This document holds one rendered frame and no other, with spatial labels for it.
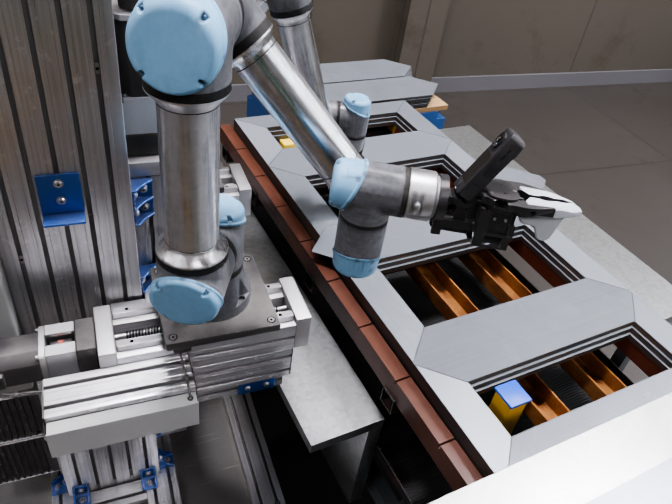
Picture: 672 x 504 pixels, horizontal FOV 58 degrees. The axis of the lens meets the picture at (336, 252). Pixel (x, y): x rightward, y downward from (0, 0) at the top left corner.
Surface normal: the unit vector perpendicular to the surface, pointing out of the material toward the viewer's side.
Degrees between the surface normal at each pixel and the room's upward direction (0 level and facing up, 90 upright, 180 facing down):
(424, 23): 90
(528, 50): 90
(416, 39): 90
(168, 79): 82
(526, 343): 0
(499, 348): 0
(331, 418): 0
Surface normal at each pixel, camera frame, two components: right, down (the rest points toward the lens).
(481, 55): 0.36, 0.62
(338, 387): 0.13, -0.77
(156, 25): -0.07, 0.51
